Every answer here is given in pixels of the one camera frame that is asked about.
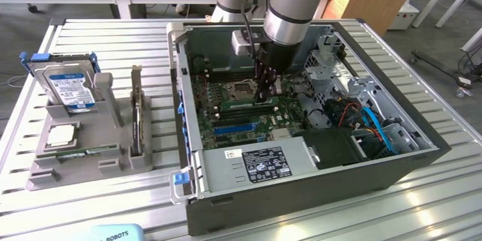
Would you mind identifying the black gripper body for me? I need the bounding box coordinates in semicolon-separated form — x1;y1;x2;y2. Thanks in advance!
256;42;301;74

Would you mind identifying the green RAM stick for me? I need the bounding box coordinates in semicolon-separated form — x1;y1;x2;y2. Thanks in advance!
220;101;275;111
54;146;118;159

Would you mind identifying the CPU socket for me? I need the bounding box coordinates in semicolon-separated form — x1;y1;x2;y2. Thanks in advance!
220;81;261;102

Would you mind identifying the metal disk bay cage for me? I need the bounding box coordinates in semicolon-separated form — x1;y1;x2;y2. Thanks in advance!
303;34;364;107

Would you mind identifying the green motherboard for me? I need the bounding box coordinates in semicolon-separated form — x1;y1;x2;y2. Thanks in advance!
190;65;315;151

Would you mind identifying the silver chipset heat sink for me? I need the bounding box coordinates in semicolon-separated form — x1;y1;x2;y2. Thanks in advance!
271;129;293;141

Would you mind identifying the blue expansion slot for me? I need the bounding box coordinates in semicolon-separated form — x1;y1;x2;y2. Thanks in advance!
213;121;261;135

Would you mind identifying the black fan shroud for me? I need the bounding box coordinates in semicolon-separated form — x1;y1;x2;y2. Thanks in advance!
301;127;367;170

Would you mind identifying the grey power supply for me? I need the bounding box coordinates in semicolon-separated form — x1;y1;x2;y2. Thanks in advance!
197;136;321;194

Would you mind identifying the graphics card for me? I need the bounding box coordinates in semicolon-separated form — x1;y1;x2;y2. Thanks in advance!
128;64;146;157

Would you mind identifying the white device with red button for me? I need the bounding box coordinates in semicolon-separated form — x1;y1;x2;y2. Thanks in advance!
385;3;420;30

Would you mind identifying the black open PC case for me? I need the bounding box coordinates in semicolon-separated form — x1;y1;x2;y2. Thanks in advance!
165;19;454;238

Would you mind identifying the blue case latch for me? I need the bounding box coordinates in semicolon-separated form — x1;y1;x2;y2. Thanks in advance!
170;171;189;186

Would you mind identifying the black wheeled stand base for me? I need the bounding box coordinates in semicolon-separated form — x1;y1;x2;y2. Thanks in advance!
408;49;482;90

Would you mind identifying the grey parts rack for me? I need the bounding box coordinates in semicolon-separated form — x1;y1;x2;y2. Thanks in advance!
24;72;154;192

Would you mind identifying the hard disk with blue caddy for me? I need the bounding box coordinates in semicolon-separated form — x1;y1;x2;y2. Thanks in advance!
18;51;101;114

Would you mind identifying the silver CPU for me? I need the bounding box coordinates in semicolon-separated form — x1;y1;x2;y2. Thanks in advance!
44;123;82;149

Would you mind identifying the light blue robot label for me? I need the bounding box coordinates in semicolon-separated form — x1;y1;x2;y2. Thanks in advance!
89;223;144;241

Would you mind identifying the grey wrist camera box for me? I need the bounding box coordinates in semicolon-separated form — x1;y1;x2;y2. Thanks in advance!
231;30;261;56

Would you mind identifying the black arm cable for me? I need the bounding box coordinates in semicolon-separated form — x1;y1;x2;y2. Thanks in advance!
239;0;275;55

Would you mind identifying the orange red wire bundle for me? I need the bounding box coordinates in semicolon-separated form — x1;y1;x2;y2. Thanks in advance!
336;102;380;136

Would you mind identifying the blue disk wire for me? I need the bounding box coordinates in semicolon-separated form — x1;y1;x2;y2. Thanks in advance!
360;106;392;155

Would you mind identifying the white wire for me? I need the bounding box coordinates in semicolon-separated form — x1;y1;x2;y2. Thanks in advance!
6;75;28;87

